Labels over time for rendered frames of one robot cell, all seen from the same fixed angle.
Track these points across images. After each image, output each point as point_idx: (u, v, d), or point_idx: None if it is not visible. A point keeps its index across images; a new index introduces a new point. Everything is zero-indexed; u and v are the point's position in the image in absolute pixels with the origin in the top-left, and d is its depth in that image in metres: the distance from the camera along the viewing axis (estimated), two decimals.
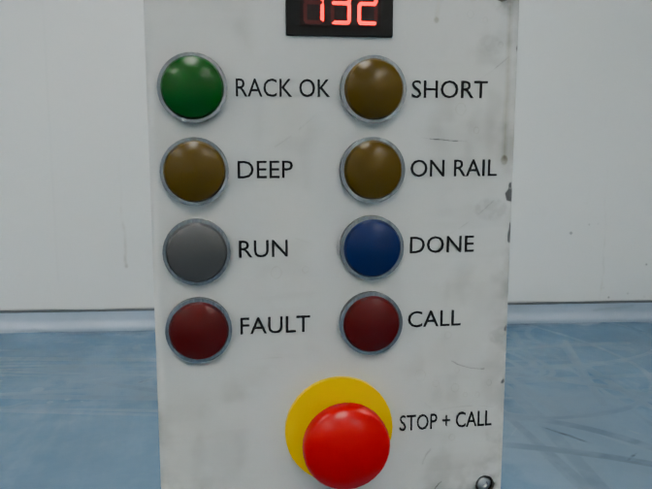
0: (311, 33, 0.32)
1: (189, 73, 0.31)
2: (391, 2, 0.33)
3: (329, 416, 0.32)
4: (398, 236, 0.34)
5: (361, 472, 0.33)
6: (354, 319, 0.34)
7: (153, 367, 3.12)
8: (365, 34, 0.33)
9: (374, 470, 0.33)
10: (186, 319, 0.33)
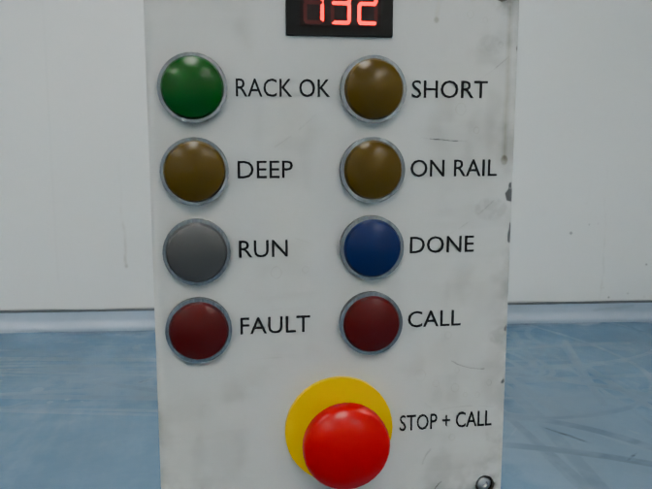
0: (311, 33, 0.32)
1: (189, 73, 0.31)
2: (391, 2, 0.33)
3: (329, 416, 0.32)
4: (398, 236, 0.34)
5: (361, 472, 0.33)
6: (354, 319, 0.34)
7: (153, 367, 3.12)
8: (365, 34, 0.33)
9: (374, 470, 0.33)
10: (186, 319, 0.33)
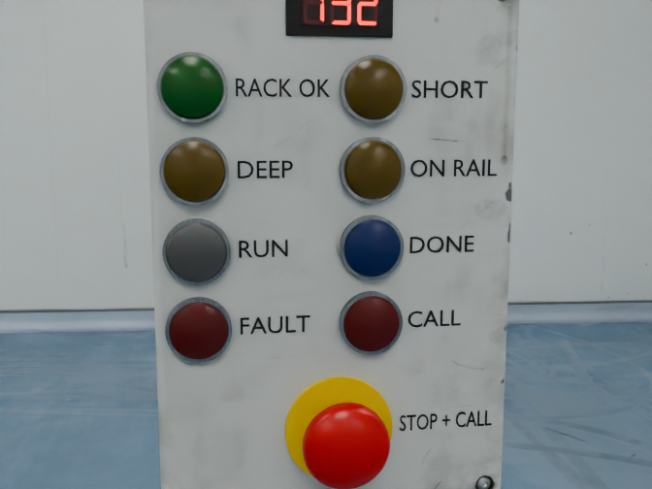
0: (311, 33, 0.32)
1: (189, 73, 0.31)
2: (391, 2, 0.33)
3: (329, 416, 0.32)
4: (398, 236, 0.34)
5: (361, 472, 0.33)
6: (354, 319, 0.34)
7: (153, 367, 3.12)
8: (365, 34, 0.33)
9: (374, 470, 0.33)
10: (186, 319, 0.33)
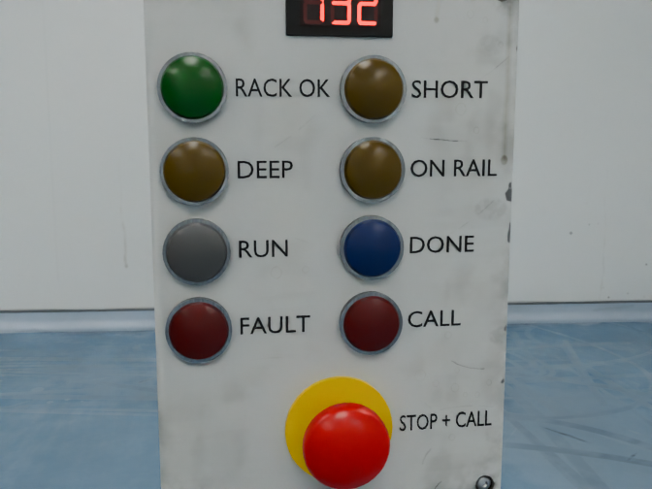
0: (311, 33, 0.32)
1: (189, 73, 0.31)
2: (391, 2, 0.33)
3: (329, 416, 0.32)
4: (398, 236, 0.34)
5: (361, 472, 0.33)
6: (354, 319, 0.34)
7: (153, 367, 3.12)
8: (365, 34, 0.33)
9: (374, 470, 0.33)
10: (186, 319, 0.33)
